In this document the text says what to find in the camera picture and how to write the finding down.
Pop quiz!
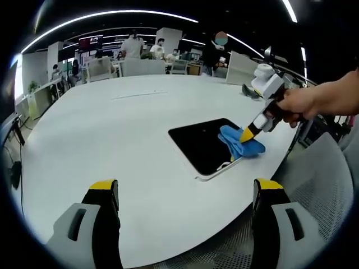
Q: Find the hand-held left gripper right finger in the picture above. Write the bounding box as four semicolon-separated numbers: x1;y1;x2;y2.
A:
252;178;329;269

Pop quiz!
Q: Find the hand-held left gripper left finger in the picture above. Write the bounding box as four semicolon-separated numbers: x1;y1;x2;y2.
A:
46;178;124;269

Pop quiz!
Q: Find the blue cleaning cloth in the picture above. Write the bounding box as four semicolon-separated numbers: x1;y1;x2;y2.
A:
218;125;266;163

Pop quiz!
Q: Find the black tablet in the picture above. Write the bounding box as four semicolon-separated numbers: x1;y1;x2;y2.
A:
167;118;243;182

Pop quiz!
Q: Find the person's right hand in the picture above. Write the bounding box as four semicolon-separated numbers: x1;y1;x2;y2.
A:
276;85;320;128

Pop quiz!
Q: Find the dark curved headset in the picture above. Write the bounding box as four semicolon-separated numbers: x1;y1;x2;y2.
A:
241;83;263;99

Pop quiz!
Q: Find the grey metal stand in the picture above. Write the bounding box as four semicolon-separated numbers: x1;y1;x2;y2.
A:
263;45;288;71

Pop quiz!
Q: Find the white desk partition panel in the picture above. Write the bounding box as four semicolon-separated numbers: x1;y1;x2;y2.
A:
225;50;260;86

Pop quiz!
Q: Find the grey mesh office chair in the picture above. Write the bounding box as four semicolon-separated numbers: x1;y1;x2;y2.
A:
153;131;355;269

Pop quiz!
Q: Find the white mesh chair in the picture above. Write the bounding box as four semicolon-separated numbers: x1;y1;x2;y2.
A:
86;58;115;84
170;59;189;75

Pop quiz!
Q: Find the long white desk partition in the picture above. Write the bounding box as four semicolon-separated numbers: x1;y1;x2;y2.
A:
121;59;166;77

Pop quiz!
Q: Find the dark monitor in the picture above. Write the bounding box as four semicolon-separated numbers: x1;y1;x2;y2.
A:
0;60;19;118

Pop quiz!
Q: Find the red wall screen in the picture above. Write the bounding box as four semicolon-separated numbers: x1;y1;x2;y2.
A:
78;35;104;51

